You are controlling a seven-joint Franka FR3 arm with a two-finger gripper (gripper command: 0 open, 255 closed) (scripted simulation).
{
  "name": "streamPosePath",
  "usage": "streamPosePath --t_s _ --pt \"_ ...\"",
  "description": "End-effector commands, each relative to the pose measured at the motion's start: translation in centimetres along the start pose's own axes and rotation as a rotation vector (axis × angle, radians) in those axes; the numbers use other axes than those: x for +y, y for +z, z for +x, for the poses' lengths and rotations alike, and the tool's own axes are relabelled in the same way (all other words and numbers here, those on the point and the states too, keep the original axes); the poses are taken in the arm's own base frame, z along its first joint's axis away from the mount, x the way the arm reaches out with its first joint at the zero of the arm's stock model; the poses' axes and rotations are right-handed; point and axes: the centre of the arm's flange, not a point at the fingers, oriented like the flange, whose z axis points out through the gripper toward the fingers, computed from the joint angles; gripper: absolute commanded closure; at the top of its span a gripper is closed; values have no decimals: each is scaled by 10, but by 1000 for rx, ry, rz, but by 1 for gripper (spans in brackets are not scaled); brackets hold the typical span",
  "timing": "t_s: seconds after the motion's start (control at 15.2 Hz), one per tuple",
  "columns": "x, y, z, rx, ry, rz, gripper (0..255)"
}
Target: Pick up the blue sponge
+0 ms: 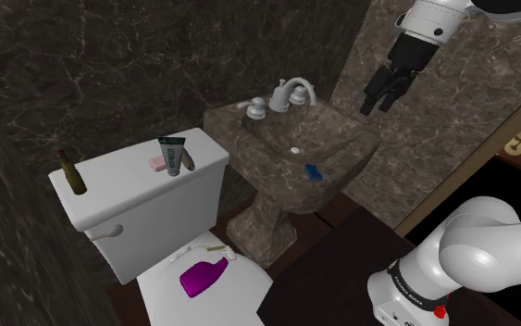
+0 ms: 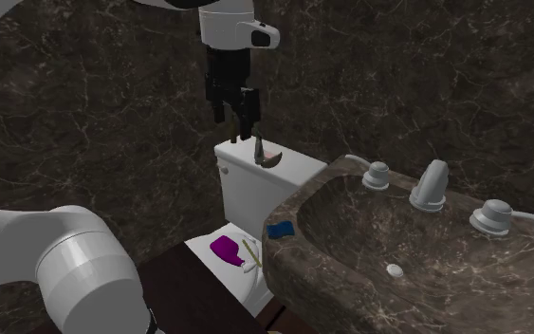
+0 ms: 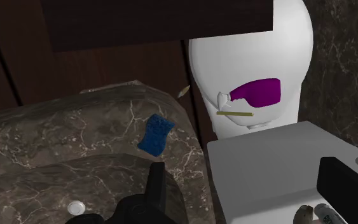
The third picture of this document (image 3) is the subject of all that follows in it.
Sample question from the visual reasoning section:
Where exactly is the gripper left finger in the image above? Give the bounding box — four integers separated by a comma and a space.
104, 161, 180, 224

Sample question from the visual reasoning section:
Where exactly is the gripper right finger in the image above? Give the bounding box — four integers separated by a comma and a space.
316, 157, 358, 224

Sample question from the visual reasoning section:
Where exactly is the white tube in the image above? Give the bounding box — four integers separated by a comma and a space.
313, 202, 348, 224

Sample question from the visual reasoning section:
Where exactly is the small brown rounded object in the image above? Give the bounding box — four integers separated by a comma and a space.
293, 204, 315, 224

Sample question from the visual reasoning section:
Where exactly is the blue sponge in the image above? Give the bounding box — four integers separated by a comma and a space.
136, 113, 176, 158

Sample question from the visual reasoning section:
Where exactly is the white toilet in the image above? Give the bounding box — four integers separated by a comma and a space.
188, 0, 358, 224

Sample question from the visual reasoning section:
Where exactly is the small yellow pencil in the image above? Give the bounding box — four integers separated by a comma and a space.
177, 85, 191, 99

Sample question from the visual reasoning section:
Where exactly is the olive green pencil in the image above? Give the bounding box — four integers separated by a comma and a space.
216, 111, 254, 118

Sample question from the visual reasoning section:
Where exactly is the purple spray bottle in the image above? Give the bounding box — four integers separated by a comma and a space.
216, 78, 282, 110

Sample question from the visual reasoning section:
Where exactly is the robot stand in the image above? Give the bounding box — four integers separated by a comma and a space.
39, 0, 274, 53

